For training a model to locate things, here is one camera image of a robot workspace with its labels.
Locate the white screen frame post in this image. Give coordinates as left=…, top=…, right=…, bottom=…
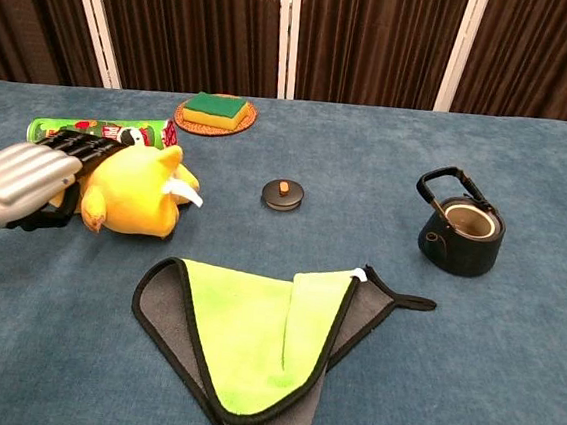
left=269, top=0, right=305, bottom=101
left=432, top=0, right=487, bottom=116
left=56, top=0, right=131, bottom=90

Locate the green Pringles can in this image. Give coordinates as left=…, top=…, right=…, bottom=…
left=25, top=106, right=182, bottom=158

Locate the green grey microfibre cloth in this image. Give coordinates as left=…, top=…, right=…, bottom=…
left=119, top=242, right=442, bottom=425

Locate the yellow green sponge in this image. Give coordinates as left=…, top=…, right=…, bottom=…
left=179, top=89, right=250, bottom=133

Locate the black teapot lid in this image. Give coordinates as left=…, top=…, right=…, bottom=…
left=259, top=176, right=308, bottom=215

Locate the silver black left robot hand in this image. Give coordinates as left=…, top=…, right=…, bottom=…
left=0, top=123, right=135, bottom=242

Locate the black teapot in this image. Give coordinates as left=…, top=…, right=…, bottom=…
left=406, top=162, right=512, bottom=282

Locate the dark brown curtain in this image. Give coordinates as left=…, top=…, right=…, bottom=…
left=0, top=0, right=567, bottom=141

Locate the yellow plush toy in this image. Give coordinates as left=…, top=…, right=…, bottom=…
left=45, top=133, right=208, bottom=245

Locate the round woven coaster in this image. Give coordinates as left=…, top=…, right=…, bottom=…
left=172, top=92, right=260, bottom=142

